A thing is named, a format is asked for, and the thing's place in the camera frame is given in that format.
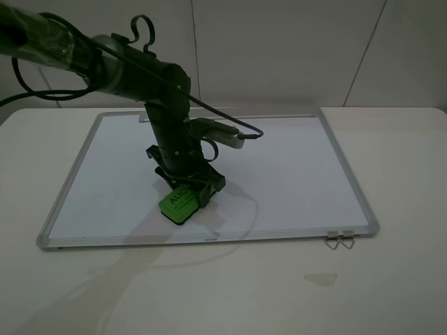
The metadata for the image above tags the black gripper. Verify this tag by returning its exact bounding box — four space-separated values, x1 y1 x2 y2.
146 121 226 207

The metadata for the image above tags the green whiteboard eraser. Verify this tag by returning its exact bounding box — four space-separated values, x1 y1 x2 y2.
159 185 200 225

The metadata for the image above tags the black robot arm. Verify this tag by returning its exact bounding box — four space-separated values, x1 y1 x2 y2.
1 4 226 207

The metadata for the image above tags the silver framed whiteboard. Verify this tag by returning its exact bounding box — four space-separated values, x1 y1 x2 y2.
36 110 379 251

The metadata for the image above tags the silver marker tray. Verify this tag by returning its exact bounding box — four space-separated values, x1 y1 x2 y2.
138 112 318 124

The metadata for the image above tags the left metal hanging clip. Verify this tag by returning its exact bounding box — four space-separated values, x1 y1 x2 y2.
324 230 340 251

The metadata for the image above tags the metal hanging clip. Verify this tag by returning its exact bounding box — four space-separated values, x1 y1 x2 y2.
324 230 340 251
339 230 356 250

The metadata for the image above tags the clear tape piece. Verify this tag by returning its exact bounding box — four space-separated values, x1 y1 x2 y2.
303 273 338 287

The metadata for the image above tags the right metal hanging clip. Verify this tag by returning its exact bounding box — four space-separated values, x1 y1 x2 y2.
339 230 356 250

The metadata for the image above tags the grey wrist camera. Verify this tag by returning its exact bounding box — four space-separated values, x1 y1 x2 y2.
189 118 244 149

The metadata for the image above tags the black camera cable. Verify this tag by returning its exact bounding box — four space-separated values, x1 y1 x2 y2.
0 13 265 140

